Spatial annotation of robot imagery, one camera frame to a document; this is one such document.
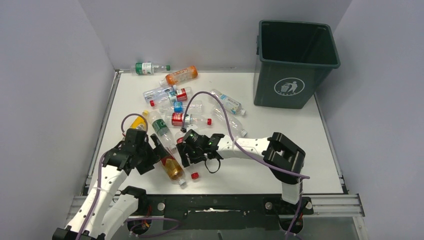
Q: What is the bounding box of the dark green trash bin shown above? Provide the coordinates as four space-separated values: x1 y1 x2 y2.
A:
253 20 341 109

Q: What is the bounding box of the short bottle red label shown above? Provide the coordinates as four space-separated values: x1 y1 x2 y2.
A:
175 131 200 180

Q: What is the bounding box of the amber tea bottle red label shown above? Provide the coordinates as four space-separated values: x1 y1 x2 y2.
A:
160 150 187 187

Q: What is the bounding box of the yellow juice bottle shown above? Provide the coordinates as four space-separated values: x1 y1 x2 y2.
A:
130 111 148 132

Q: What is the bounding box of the clear bottle red label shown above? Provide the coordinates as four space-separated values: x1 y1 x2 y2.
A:
164 112 213 128

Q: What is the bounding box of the clear bottle dark green label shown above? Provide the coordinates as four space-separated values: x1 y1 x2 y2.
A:
146 111 177 153

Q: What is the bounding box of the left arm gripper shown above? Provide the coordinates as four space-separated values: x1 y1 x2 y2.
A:
136 134 170 175

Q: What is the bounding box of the crushed clear unlabelled bottle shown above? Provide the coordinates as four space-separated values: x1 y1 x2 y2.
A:
210 106 248 138

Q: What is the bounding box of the orange drink bottle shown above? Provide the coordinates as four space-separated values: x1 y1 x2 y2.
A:
159 65 198 87

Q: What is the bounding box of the clear bottle green cap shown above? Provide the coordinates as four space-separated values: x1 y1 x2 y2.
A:
130 62 171 75

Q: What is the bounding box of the clear bottle blue stripe label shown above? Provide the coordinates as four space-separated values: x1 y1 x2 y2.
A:
209 89 246 116

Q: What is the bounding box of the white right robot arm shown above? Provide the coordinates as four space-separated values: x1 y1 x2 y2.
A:
177 129 307 214

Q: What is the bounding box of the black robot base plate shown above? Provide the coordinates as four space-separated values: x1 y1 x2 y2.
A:
132 194 314 231

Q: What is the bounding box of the clear bottle blue cap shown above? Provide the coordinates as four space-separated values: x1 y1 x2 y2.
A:
142 85 178 103

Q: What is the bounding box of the bottle red blue label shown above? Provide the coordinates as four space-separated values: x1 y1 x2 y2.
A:
148 87 193 108

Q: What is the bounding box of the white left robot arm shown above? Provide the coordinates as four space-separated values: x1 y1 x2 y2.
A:
52 128 167 240

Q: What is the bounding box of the clear bottle blue white label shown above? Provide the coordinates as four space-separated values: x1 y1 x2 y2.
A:
158 100 204 114

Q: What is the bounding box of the aluminium table frame rail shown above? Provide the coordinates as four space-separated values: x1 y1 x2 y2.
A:
65 188 368 240

